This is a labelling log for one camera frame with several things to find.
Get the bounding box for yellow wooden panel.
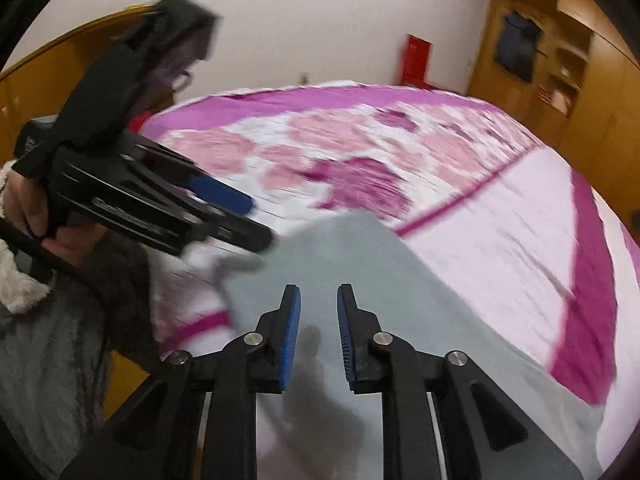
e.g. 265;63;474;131
0;5;176;163

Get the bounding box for yellow wooden wardrobe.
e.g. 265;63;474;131
467;0;640;221

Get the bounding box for pink floral bedspread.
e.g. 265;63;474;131
135;80;640;476

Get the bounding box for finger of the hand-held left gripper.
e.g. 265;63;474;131
160;195;273;256
131;142;256;221

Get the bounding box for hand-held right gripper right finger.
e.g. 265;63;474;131
337;284;586;480

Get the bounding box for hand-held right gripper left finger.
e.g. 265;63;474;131
60;284;302;480

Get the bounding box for red white box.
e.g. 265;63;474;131
539;85;572;115

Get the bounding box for grey pants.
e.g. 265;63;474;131
220;210;606;480

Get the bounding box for person's left forearm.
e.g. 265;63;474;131
0;160;53;317

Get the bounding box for red wall hanging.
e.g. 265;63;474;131
402;34;432;87

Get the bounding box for person's left hand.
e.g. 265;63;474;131
2;160;108;267

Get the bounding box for person's grey fuzzy clothing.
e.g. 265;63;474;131
0;232;163;478

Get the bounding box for dark hanging bag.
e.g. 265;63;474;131
494;10;544;84

